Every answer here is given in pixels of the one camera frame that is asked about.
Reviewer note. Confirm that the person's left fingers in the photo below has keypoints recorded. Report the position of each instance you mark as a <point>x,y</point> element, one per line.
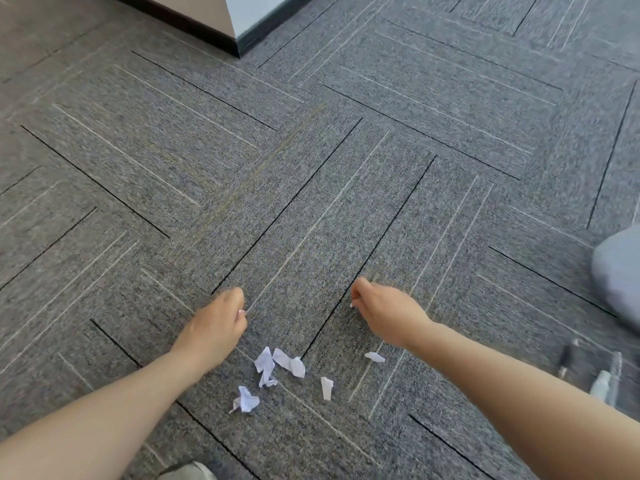
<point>236,308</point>

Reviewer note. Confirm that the person's left hand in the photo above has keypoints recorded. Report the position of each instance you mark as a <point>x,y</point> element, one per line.
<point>210,329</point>

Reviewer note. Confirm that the black baseboard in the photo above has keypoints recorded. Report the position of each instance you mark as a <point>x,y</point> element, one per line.
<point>200,29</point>

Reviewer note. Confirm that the person's right forearm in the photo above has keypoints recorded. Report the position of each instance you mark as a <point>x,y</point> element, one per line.
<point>510,409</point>

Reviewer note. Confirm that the person's right hand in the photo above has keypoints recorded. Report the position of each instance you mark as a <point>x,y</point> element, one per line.
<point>392,314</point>

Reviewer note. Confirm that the person's left forearm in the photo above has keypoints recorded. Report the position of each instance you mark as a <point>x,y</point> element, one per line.
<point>100,424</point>

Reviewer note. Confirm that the person's right fingers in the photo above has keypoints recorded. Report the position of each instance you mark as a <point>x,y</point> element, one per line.
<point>361,296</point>

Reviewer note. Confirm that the white marker pen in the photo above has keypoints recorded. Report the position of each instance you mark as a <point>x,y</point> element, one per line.
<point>606,382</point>

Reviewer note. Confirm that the grey cushion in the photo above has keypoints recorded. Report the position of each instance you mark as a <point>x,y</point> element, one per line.
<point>620,279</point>

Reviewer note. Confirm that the white paper scrap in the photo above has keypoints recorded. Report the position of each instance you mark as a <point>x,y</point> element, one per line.
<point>375,357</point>
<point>292,364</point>
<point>326,387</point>
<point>265,365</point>
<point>246,400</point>

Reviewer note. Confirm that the person's grey shoe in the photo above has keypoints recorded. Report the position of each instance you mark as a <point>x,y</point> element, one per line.
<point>190,470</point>

